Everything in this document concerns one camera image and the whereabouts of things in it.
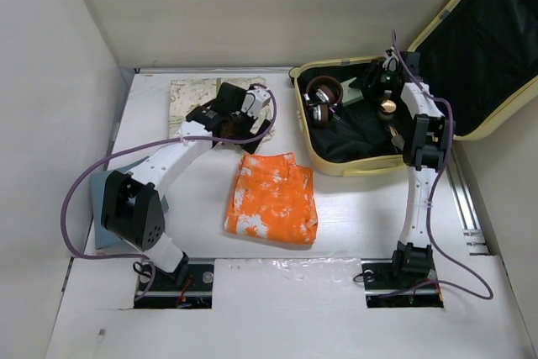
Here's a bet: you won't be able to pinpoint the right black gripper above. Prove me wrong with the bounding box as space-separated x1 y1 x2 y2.
348 58 399 99

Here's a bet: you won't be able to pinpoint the gold round jar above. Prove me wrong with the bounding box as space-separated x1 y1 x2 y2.
377 99 398 122

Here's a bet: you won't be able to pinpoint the green small box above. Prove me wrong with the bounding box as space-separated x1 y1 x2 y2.
340 77 364 107

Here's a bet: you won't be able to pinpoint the brown silver headphones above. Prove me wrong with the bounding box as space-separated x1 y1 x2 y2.
303 76 344 128

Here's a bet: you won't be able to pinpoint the cream green printed jacket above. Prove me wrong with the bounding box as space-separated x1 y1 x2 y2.
168 77 276 153

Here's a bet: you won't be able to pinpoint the orange white shorts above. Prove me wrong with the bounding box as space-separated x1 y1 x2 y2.
224 152 318 245

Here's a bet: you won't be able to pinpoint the small clear perfume bottle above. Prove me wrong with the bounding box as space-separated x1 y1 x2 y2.
388 124 405 150

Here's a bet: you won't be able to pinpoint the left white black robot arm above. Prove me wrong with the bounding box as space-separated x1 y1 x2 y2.
100 82 275 289

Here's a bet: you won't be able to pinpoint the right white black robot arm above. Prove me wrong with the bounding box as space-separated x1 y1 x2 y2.
354 48 454 288

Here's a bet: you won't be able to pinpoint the yellow open suitcase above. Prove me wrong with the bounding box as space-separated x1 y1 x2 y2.
290 0 537 177

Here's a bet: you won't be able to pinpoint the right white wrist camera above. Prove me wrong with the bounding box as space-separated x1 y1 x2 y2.
382 48 399 72

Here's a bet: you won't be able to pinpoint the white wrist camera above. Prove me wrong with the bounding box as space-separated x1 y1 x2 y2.
240 88 271 119
382 48 399 72

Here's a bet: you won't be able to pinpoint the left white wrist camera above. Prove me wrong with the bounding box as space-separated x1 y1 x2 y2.
240 88 271 119

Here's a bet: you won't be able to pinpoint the aluminium rail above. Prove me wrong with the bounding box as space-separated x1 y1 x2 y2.
446 158 490 256

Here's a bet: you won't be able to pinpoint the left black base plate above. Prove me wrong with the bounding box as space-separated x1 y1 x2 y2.
133 260 214 309

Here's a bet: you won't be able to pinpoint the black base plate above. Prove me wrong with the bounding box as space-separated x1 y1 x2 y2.
354 260 444 309
133 260 214 309

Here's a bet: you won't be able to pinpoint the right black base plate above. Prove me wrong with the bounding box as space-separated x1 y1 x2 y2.
354 260 444 309

